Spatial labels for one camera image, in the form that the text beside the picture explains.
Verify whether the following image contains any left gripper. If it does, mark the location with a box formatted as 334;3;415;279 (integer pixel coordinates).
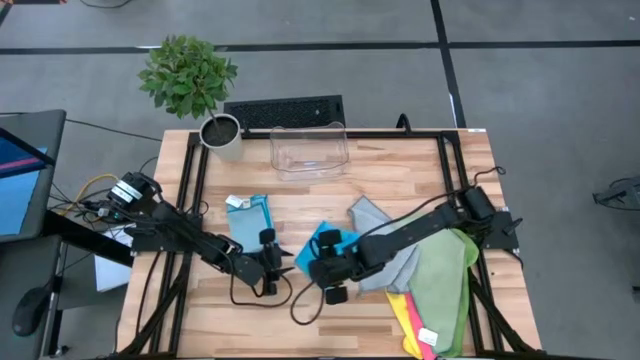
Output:
249;228;297;297

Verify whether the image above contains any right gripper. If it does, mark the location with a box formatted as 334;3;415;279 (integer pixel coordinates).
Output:
307;228;364;307

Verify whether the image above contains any bright blue microfiber towel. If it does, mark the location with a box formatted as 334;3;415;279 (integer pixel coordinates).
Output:
293;220;362;279

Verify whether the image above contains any light blue teal-edged towel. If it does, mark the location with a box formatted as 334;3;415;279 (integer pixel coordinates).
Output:
224;193;275;254

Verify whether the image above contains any grey waffle microfiber towel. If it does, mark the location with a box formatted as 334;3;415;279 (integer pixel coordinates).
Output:
347;195;422;295

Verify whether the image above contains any yellow microfiber towel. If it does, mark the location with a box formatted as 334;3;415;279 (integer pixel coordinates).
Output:
384;292;424;360

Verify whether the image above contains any pink microfiber towel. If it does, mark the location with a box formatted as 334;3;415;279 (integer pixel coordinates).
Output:
403;292;439;360

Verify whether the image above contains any sage green microfiber towel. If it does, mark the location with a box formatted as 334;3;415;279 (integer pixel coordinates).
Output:
407;227;471;354

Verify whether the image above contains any clear plastic bin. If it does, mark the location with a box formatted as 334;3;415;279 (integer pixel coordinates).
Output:
269;122;350;182

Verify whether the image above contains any black mesh computer case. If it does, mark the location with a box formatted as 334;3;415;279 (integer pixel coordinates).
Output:
223;94;346;130

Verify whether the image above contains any white paper sheet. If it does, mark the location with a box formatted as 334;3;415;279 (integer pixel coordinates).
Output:
93;224;134;293

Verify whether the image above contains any green plant in white pot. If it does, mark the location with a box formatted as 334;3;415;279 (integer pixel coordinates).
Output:
137;33;245;164

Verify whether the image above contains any black computer mouse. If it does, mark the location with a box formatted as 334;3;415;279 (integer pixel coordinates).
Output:
12;285;50;338

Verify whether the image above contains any black side desk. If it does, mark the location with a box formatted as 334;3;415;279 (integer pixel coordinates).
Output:
0;209;135;360

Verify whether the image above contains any dark monitor with blue screen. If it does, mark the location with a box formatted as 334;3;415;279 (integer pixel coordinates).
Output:
0;109;67;244

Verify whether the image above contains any grey metal stand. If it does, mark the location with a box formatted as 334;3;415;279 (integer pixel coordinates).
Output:
592;175;640;211

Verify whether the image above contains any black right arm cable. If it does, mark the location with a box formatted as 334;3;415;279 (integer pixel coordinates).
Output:
289;166;507;326

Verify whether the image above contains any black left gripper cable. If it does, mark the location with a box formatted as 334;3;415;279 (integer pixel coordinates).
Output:
228;272;294;309

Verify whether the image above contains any black aluminium table frame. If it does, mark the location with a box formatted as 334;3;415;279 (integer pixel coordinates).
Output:
112;128;547;359

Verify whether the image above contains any yellow cable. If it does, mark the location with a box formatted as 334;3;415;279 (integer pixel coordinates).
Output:
59;172;121;216

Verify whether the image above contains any black floor cable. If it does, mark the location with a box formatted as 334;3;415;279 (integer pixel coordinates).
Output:
64;118;164;144
79;0;134;9

